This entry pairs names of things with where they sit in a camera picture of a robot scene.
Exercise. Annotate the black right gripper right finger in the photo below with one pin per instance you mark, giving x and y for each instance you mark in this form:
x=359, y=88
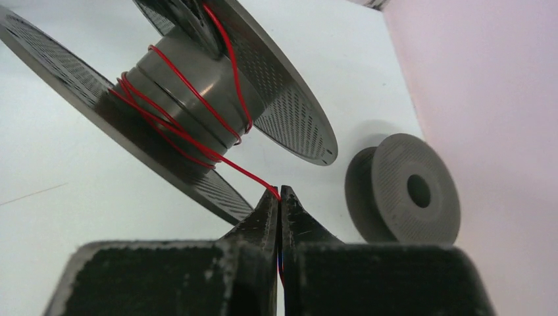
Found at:
x=324, y=276

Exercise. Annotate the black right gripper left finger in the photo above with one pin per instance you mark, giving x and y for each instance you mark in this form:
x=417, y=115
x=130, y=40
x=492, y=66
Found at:
x=233, y=275

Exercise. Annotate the dark grey spool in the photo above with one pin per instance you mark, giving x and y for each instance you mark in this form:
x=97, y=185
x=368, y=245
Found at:
x=401, y=191
x=214, y=75

